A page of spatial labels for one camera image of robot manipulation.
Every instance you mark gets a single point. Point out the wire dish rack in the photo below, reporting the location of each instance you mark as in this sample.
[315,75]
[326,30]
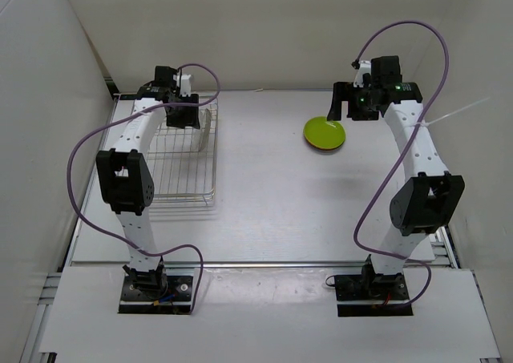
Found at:
[183,178]

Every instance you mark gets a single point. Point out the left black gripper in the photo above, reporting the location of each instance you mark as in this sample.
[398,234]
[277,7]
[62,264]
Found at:
[190,118]

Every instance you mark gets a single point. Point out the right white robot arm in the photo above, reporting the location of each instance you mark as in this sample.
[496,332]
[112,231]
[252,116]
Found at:
[430,194]

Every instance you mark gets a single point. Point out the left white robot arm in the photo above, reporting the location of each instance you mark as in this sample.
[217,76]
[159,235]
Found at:
[125,180]

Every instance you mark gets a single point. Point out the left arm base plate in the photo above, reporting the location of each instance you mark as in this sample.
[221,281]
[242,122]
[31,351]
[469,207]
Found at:
[175,299]

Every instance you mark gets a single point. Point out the orange plate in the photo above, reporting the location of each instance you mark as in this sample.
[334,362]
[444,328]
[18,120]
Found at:
[321,149]

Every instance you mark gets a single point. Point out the green plate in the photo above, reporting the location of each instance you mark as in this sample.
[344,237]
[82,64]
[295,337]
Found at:
[324,133]

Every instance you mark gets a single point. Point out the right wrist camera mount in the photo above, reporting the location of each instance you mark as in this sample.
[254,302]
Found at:
[363,72]

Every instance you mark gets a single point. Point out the clear glass plate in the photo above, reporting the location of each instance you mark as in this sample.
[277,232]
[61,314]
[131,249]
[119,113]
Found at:
[197,140]
[206,121]

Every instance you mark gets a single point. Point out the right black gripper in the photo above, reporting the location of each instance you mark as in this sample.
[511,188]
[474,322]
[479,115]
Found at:
[346,92]

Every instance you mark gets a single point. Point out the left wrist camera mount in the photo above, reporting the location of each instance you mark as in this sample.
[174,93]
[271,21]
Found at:
[184,84]

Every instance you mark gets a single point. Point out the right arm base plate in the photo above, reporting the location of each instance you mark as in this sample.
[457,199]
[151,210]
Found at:
[354,299]

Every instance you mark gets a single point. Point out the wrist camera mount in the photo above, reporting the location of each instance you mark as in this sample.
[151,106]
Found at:
[184,84]
[363,72]

